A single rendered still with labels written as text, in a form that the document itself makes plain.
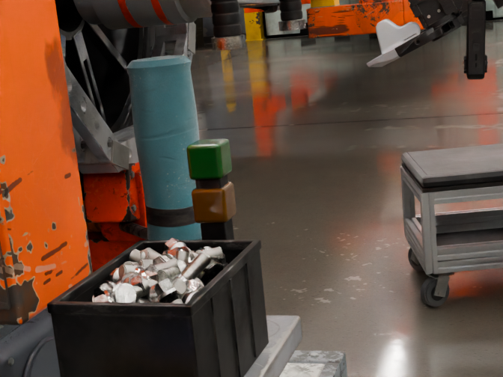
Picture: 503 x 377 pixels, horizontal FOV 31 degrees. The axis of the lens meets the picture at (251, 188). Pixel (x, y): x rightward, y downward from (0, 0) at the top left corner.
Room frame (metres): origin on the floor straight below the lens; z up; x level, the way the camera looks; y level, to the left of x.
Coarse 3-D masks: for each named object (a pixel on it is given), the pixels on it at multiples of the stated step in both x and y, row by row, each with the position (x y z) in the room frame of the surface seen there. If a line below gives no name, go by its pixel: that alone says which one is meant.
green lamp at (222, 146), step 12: (192, 144) 1.00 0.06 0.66; (204, 144) 1.00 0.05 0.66; (216, 144) 0.99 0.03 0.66; (228, 144) 1.02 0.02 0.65; (192, 156) 1.00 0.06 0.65; (204, 156) 0.99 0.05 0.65; (216, 156) 0.99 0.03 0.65; (228, 156) 1.01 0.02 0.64; (192, 168) 1.00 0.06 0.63; (204, 168) 0.99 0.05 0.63; (216, 168) 0.99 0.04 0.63; (228, 168) 1.01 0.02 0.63
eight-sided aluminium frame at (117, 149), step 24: (192, 24) 1.66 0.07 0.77; (168, 48) 1.64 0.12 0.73; (192, 48) 1.64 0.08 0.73; (72, 96) 1.21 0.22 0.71; (72, 120) 1.23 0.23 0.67; (96, 120) 1.27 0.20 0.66; (96, 144) 1.26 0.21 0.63; (120, 144) 1.32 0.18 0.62; (96, 168) 1.31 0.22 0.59; (120, 168) 1.31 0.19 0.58
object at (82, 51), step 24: (72, 0) 1.52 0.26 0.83; (72, 24) 1.49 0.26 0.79; (72, 48) 1.46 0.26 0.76; (96, 48) 1.67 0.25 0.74; (120, 48) 1.65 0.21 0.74; (72, 72) 1.47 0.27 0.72; (96, 72) 1.64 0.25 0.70; (120, 72) 1.62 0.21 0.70; (96, 96) 1.50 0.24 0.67; (120, 96) 1.58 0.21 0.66; (120, 120) 1.53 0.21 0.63
